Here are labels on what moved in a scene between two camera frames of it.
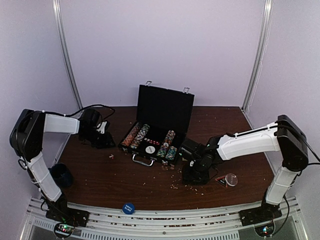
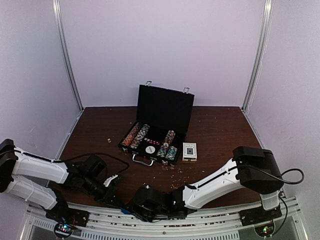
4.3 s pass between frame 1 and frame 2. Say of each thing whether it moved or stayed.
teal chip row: stayed
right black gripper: moved
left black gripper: moved
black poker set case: stayed
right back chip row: stayed
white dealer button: stayed
